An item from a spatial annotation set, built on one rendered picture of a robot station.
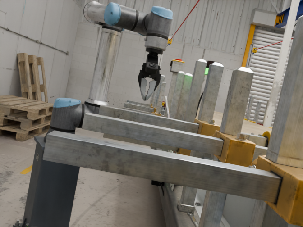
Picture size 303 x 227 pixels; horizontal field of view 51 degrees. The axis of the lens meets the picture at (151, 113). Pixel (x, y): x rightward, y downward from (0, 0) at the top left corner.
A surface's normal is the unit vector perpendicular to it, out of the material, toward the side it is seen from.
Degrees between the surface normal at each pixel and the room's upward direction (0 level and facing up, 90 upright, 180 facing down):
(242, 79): 90
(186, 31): 90
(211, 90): 90
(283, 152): 90
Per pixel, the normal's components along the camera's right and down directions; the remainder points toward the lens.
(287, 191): -0.98, -0.19
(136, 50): 0.00, 0.08
